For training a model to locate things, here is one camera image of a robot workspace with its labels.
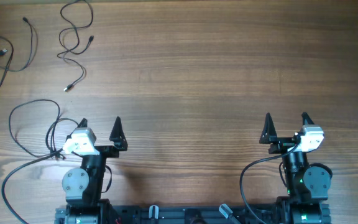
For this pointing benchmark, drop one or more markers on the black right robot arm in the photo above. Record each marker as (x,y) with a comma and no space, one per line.
(307,184)

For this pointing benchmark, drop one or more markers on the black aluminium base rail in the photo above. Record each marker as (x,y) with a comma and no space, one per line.
(268,213)

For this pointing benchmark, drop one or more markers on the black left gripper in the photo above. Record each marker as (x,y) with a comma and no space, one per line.
(116,136)

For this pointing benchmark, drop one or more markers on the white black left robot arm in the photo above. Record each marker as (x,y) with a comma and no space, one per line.
(83,186)

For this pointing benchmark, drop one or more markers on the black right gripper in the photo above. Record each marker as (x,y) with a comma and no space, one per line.
(269,135)

